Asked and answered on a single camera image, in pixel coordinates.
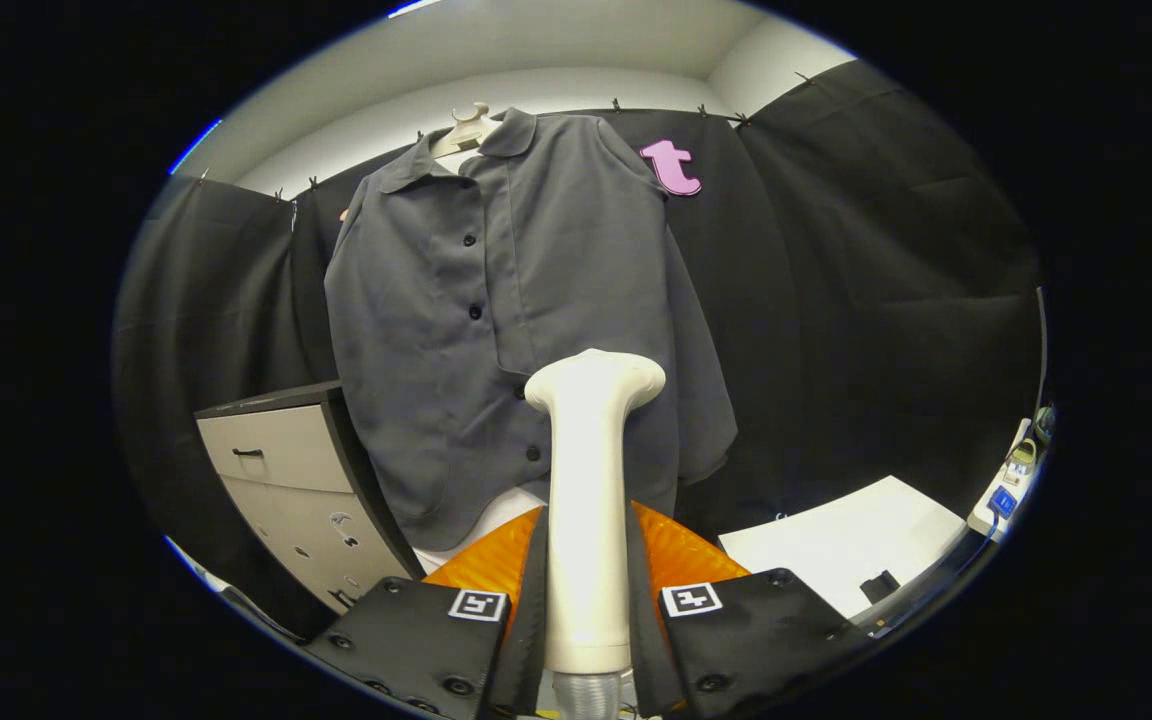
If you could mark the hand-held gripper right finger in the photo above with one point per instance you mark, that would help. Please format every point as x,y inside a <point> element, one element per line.
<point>756,640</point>

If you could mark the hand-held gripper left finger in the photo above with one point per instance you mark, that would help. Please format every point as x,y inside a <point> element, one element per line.
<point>416,640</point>

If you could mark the white garment steamer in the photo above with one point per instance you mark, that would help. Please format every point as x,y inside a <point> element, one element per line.
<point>588,480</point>

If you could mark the grey button-up shirt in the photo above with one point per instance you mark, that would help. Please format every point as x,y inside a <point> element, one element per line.
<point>576,260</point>

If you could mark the small black object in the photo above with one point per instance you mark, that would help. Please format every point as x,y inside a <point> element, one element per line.
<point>879,586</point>

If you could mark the beige drawer cabinet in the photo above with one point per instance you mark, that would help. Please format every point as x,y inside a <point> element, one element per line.
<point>276,450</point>

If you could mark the white power strip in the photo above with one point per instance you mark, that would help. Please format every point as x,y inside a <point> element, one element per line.
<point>1001,500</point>

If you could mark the wide ceiling light panel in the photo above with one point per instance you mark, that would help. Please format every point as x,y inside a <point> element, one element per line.
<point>414,7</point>

